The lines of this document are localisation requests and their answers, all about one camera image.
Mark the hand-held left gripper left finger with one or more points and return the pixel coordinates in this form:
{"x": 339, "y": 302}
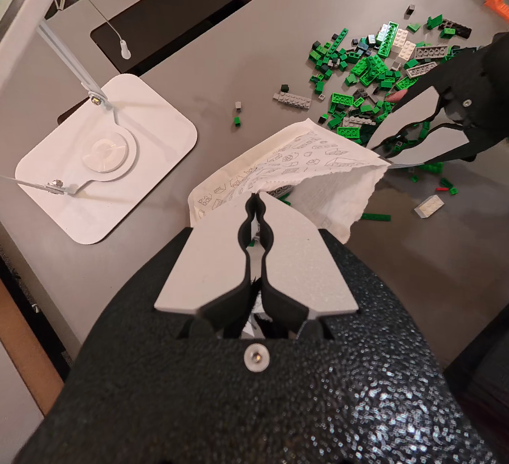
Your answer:
{"x": 206, "y": 269}

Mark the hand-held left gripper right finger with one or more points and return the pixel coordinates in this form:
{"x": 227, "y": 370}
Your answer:
{"x": 306, "y": 273}

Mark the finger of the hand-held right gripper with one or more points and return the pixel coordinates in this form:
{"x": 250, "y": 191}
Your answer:
{"x": 409, "y": 112}
{"x": 437, "y": 148}

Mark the pile of green toy bricks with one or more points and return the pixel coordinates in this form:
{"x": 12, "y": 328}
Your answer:
{"x": 370, "y": 68}

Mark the white printed paper bag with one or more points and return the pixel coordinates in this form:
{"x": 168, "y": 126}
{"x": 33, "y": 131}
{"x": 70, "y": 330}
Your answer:
{"x": 330, "y": 193}

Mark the grey desk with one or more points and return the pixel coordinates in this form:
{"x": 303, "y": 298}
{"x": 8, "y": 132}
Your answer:
{"x": 397, "y": 273}

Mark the black desk panel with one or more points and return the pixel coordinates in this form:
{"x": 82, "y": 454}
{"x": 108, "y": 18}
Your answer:
{"x": 171, "y": 14}

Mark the person's right hand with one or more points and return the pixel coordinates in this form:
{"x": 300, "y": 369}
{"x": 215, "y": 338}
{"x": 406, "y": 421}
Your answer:
{"x": 397, "y": 96}

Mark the white toy brick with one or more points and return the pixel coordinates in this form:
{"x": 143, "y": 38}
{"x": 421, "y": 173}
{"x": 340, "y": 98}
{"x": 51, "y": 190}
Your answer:
{"x": 428, "y": 206}

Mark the orange brick separator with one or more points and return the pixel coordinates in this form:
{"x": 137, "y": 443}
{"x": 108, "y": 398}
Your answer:
{"x": 499, "y": 4}

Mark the long thin green plate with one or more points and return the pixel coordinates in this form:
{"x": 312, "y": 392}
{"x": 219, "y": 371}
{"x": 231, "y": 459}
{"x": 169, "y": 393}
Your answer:
{"x": 375, "y": 217}

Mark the small black cube brick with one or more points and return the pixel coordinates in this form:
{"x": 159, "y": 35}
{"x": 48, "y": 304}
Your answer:
{"x": 410, "y": 10}

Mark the light grey toy plate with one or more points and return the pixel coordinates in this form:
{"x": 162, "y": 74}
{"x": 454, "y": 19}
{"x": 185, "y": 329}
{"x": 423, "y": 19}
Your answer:
{"x": 292, "y": 100}

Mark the white book stand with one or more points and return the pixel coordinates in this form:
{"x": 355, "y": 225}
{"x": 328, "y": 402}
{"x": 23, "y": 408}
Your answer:
{"x": 159, "y": 146}

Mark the wooden side table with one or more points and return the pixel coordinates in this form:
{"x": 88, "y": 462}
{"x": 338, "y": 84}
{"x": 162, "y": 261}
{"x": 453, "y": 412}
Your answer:
{"x": 20, "y": 344}

